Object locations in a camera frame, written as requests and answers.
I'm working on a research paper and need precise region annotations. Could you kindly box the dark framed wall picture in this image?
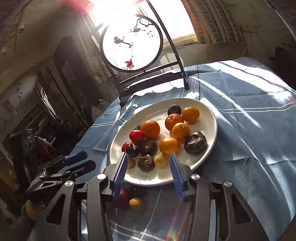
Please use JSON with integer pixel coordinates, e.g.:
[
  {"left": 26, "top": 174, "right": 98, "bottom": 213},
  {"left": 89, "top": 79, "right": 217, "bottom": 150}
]
[{"left": 53, "top": 36, "right": 99, "bottom": 113}]

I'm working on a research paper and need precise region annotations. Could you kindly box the dark round fruit plate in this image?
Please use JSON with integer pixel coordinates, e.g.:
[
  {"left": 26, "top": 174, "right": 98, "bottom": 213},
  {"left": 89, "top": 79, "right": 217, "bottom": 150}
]
[{"left": 167, "top": 104, "right": 182, "bottom": 115}]

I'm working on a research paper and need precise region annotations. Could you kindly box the white oval plate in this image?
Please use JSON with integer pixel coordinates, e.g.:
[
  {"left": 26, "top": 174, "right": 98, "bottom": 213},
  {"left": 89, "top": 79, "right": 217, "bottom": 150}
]
[{"left": 109, "top": 98, "right": 217, "bottom": 186}]

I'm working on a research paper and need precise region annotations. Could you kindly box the small yellow longan front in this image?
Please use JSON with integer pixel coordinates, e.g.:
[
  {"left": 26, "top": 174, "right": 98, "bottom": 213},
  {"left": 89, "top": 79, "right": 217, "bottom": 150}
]
[{"left": 154, "top": 155, "right": 169, "bottom": 169}]

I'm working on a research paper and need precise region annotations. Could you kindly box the small yellow longan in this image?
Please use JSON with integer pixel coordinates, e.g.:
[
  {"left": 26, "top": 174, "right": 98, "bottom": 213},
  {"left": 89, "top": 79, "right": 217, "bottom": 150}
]
[
  {"left": 154, "top": 155, "right": 169, "bottom": 169},
  {"left": 127, "top": 157, "right": 135, "bottom": 169}
]

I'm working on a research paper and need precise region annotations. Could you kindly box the large mandarin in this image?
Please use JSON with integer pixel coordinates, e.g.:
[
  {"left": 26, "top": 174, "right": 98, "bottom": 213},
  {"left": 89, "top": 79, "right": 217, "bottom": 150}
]
[{"left": 165, "top": 113, "right": 184, "bottom": 132}]

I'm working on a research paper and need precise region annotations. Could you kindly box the red cherry tomato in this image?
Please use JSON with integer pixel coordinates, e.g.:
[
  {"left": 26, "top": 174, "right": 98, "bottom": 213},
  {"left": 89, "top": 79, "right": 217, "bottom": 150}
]
[{"left": 129, "top": 130, "right": 145, "bottom": 146}]

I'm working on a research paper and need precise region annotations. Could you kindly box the right striped curtain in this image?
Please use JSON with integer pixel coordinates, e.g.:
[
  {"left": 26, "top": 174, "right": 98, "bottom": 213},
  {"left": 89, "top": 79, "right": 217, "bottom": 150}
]
[{"left": 182, "top": 0, "right": 243, "bottom": 44}]

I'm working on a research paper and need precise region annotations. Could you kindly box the person's left hand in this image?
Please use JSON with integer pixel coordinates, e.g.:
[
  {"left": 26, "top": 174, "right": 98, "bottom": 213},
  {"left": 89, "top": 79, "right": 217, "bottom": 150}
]
[{"left": 25, "top": 200, "right": 45, "bottom": 221}]

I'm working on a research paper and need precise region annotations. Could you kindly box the small yellow fruit rear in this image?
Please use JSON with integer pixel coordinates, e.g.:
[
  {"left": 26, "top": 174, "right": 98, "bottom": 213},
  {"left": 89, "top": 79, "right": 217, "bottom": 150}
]
[{"left": 129, "top": 197, "right": 146, "bottom": 213}]

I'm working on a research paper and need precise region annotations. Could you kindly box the dark red plum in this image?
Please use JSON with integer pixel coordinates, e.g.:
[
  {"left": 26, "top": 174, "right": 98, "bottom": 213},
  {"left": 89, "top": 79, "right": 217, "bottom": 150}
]
[{"left": 115, "top": 189, "right": 130, "bottom": 209}]

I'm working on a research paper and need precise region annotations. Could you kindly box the large smooth orange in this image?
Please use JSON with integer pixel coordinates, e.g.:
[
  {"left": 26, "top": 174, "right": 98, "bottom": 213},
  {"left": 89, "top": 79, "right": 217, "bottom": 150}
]
[{"left": 159, "top": 138, "right": 180, "bottom": 156}]

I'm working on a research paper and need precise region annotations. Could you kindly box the red plum left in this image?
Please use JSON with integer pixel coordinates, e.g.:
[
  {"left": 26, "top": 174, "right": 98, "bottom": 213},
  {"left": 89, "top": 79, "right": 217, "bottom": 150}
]
[{"left": 121, "top": 142, "right": 132, "bottom": 152}]

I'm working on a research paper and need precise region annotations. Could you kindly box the striped curtain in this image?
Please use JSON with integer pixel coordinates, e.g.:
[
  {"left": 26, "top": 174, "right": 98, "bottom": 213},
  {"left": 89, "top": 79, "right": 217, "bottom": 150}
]
[
  {"left": 182, "top": 0, "right": 243, "bottom": 44},
  {"left": 76, "top": 12, "right": 114, "bottom": 85}
]

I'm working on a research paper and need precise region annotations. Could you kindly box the left striped curtain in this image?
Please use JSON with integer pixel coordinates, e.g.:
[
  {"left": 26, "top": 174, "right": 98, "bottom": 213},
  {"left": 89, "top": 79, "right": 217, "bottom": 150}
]
[{"left": 76, "top": 12, "right": 114, "bottom": 85}]

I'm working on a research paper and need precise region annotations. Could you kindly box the blue striped tablecloth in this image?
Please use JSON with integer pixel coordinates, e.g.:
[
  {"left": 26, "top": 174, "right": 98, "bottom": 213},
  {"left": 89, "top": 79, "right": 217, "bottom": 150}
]
[{"left": 73, "top": 57, "right": 295, "bottom": 240}]

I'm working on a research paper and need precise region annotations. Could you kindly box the wrinkled dark passion fruit large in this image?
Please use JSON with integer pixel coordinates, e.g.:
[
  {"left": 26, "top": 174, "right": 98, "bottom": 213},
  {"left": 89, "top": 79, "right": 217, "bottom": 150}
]
[{"left": 184, "top": 131, "right": 208, "bottom": 155}]

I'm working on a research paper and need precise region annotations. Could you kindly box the dark cherry with stem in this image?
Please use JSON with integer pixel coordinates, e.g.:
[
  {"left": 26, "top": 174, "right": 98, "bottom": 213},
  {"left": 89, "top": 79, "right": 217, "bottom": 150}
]
[{"left": 125, "top": 144, "right": 139, "bottom": 158}]

